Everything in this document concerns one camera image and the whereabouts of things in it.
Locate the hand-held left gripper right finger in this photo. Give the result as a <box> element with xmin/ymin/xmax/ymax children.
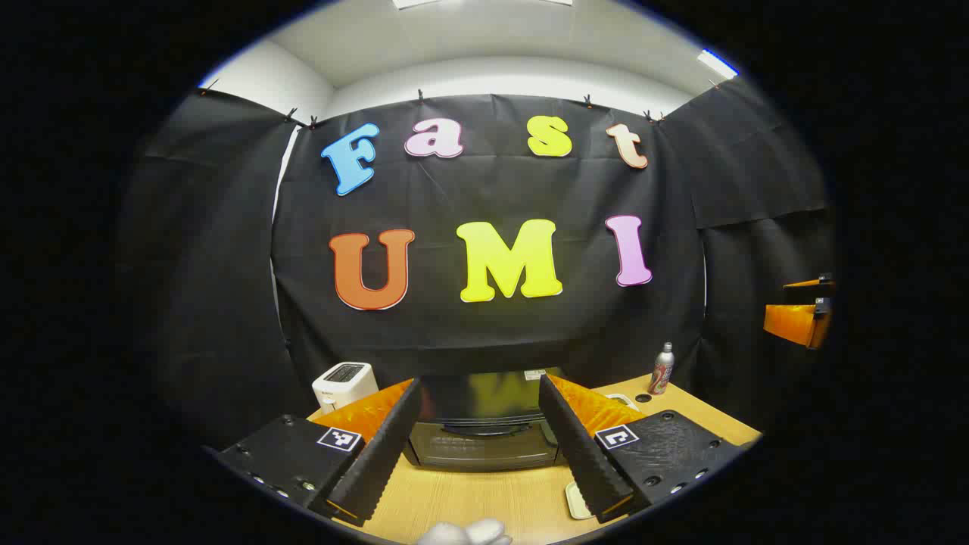
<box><xmin>537</xmin><ymin>373</ymin><xmax>746</xmax><ymax>525</ymax></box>

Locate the white toaster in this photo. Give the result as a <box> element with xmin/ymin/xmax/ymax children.
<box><xmin>312</xmin><ymin>362</ymin><xmax>379</xmax><ymax>415</ymax></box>

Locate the black backdrop cloth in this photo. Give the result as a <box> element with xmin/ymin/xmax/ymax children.
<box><xmin>117</xmin><ymin>76</ymin><xmax>837</xmax><ymax>455</ymax></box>

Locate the white food plate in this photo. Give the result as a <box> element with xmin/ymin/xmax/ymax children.
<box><xmin>566</xmin><ymin>481</ymin><xmax>596</xmax><ymax>522</ymax></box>

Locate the silver drink bottle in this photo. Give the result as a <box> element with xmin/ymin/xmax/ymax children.
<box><xmin>648</xmin><ymin>342</ymin><xmax>675</xmax><ymax>395</ymax></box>

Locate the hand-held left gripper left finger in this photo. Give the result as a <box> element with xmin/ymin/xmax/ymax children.
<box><xmin>216</xmin><ymin>377</ymin><xmax>423</xmax><ymax>528</ymax></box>

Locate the black electric oven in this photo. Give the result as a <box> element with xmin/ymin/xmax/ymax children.
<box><xmin>401</xmin><ymin>369</ymin><xmax>569</xmax><ymax>472</ymax></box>

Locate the ceiling light panel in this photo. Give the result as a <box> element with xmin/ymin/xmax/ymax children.
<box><xmin>696</xmin><ymin>49</ymin><xmax>739</xmax><ymax>80</ymax></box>

